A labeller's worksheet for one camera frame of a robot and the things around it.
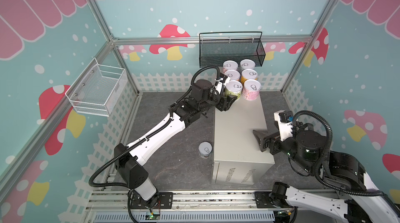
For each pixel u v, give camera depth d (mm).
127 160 409
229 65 759
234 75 721
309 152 373
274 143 472
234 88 669
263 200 741
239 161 524
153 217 721
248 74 726
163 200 743
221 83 595
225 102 608
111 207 735
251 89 659
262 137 495
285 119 447
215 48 944
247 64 768
